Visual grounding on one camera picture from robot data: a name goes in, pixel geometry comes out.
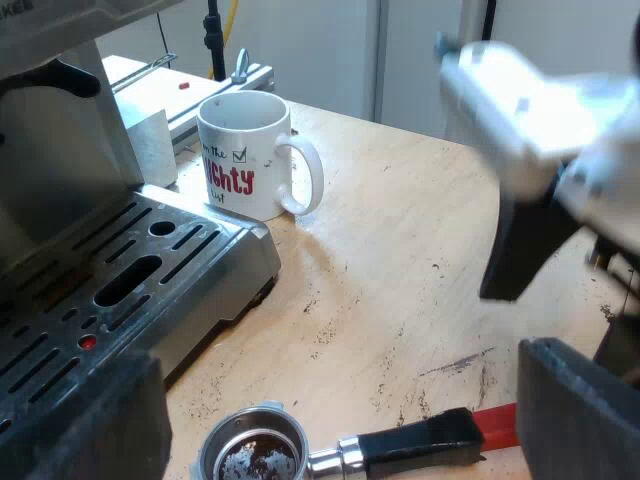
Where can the white mug red black print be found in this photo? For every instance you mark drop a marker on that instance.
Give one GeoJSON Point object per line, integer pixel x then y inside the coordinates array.
{"type": "Point", "coordinates": [240, 165]}

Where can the black tripod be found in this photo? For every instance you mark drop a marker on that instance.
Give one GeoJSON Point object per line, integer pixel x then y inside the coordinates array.
{"type": "Point", "coordinates": [214, 35]}

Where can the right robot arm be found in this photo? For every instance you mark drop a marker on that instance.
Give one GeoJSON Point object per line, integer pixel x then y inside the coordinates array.
{"type": "Point", "coordinates": [525, 110]}

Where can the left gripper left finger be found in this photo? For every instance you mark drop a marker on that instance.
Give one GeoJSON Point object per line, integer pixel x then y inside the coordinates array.
{"type": "Point", "coordinates": [120, 425]}

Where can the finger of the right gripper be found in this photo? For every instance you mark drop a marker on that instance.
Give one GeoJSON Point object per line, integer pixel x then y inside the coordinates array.
{"type": "Point", "coordinates": [525, 240]}

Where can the steel espresso machine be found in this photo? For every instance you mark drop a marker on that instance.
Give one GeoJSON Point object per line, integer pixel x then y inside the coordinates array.
{"type": "Point", "coordinates": [75, 165]}

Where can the aluminium rail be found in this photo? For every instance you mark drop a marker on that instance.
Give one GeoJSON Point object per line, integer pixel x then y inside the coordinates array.
{"type": "Point", "coordinates": [200, 95]}

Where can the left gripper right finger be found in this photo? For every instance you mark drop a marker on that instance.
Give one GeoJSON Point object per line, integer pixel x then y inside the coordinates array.
{"type": "Point", "coordinates": [580, 425]}

